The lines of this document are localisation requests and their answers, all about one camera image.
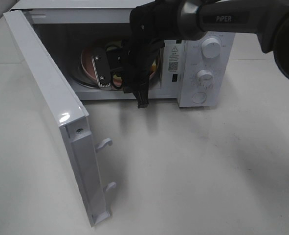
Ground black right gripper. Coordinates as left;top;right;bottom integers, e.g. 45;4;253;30
91;37;165;108

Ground pink round plate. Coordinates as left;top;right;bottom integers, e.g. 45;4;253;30
80;44;160;90

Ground toy sandwich with lettuce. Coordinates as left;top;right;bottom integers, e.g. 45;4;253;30
111;59;159;87

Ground white microwave door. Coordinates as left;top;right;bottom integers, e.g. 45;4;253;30
4;10;116;227

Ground white timer knob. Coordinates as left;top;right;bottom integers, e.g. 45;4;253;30
196;70;213;87

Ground round white door button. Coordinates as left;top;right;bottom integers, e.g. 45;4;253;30
192;92;207;104

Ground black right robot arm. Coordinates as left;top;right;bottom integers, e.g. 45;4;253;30
91;0;289;108

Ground white warning label sticker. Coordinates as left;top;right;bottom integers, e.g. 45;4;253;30
167;44;182;72

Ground white microwave oven body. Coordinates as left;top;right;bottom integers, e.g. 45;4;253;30
4;0;235;110

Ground upper white power knob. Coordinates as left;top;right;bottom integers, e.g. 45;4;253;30
201;37;222;59

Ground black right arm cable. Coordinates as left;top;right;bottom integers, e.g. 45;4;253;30
105;43;128;90

